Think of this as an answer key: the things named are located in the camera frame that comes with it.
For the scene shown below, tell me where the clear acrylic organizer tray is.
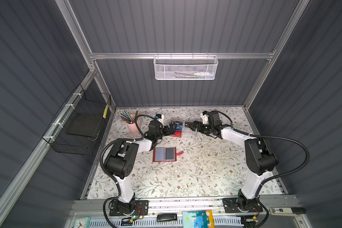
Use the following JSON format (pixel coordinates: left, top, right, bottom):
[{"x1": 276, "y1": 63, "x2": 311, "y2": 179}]
[{"x1": 170, "y1": 118, "x2": 198, "y2": 141}]

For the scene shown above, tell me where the blue vip card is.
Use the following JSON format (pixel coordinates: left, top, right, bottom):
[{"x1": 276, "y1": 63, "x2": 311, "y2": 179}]
[{"x1": 175, "y1": 124, "x2": 182, "y2": 131}]

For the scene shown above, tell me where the red vip card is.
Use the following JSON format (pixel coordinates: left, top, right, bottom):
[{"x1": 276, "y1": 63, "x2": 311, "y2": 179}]
[{"x1": 171, "y1": 130, "x2": 182, "y2": 138}]

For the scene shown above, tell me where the red leather card holder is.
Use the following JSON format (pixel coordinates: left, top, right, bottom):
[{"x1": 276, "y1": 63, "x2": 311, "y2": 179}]
[{"x1": 153, "y1": 147, "x2": 184, "y2": 162}]

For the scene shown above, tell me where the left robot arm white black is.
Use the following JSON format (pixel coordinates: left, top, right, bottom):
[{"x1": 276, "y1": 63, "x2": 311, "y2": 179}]
[{"x1": 99, "y1": 119, "x2": 178, "y2": 214}]

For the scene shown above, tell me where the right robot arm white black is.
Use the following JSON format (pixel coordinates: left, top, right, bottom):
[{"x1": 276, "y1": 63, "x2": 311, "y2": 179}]
[{"x1": 186, "y1": 110, "x2": 278, "y2": 212}]

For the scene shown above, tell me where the pink pencil cup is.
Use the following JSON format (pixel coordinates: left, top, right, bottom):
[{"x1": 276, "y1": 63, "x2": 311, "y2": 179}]
[{"x1": 126, "y1": 122, "x2": 139, "y2": 134}]

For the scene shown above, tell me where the floral table mat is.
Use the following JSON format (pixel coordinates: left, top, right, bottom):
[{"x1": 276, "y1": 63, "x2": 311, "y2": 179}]
[{"x1": 86, "y1": 106, "x2": 286, "y2": 200}]

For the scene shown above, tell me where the white marker in basket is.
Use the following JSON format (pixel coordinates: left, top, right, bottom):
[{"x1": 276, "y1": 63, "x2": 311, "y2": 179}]
[{"x1": 194, "y1": 71, "x2": 214, "y2": 78}]

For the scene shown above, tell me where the yellow tag on basket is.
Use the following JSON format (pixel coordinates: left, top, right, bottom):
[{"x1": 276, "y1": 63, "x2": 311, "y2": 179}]
[{"x1": 102, "y1": 104, "x2": 108, "y2": 119}]

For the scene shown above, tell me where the black notebook in basket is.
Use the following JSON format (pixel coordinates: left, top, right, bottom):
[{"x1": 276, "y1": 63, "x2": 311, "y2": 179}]
[{"x1": 66, "y1": 113, "x2": 101, "y2": 137}]

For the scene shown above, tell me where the black stapler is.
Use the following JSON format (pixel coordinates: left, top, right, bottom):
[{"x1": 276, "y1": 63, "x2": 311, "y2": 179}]
[{"x1": 156, "y1": 213, "x2": 177, "y2": 222}]

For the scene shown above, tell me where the colourful picture book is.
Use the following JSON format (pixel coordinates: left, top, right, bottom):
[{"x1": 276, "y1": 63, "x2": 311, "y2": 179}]
[{"x1": 182, "y1": 210, "x2": 215, "y2": 228}]

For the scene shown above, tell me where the small mint clock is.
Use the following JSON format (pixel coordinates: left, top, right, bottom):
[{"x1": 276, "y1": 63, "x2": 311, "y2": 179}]
[{"x1": 73, "y1": 217, "x2": 91, "y2": 228}]

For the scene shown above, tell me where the grey white handheld device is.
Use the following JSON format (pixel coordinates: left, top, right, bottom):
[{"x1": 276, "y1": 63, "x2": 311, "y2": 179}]
[{"x1": 269, "y1": 207, "x2": 306, "y2": 217}]

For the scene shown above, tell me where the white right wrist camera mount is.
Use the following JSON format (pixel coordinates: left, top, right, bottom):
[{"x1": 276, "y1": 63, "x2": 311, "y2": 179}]
[{"x1": 200, "y1": 111, "x2": 212, "y2": 125}]

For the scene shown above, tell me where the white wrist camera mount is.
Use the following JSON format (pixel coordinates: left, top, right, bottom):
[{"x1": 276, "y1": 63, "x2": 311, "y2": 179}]
[
  {"x1": 200, "y1": 111, "x2": 212, "y2": 125},
  {"x1": 155, "y1": 114, "x2": 164, "y2": 125}
]

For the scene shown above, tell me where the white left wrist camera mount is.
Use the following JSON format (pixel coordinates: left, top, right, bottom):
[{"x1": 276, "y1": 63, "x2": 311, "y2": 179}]
[{"x1": 155, "y1": 114, "x2": 164, "y2": 125}]

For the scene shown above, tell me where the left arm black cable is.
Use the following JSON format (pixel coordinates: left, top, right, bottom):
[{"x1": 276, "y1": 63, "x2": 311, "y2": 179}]
[{"x1": 99, "y1": 113, "x2": 157, "y2": 228}]

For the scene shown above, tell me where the white wire mesh basket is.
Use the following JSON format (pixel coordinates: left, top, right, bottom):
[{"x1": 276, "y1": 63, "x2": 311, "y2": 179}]
[{"x1": 153, "y1": 54, "x2": 219, "y2": 80}]

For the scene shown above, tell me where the black wire wall basket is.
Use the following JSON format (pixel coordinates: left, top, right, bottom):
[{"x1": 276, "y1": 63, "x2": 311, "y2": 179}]
[{"x1": 42, "y1": 86, "x2": 112, "y2": 156}]

